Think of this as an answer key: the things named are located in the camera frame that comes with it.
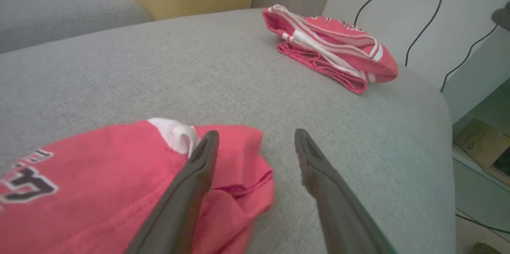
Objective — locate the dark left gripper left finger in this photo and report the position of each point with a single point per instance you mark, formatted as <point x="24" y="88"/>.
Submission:
<point x="183" y="206"/>

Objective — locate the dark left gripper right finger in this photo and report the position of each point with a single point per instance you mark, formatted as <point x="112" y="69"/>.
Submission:
<point x="338" y="214"/>

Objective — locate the red jersey with white trim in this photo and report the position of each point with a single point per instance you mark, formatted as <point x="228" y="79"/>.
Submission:
<point x="338" y="34"/>
<point x="99" y="190"/>

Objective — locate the grey fabric ottoman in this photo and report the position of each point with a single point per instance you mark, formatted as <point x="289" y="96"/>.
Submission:
<point x="239" y="78"/>

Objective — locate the tan printed box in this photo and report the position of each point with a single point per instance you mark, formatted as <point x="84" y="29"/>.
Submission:
<point x="476" y="146"/>

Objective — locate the black flat item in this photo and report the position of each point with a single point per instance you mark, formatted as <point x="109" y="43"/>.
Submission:
<point x="504" y="162"/>

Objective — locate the pale green shelf cabinet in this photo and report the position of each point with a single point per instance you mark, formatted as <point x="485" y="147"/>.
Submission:
<point x="474" y="74"/>

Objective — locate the grey sofa seat cushion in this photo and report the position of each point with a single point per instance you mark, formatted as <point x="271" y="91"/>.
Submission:
<point x="59" y="2"/>

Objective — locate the dark grey round device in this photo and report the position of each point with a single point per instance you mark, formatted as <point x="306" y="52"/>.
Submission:
<point x="503" y="16"/>

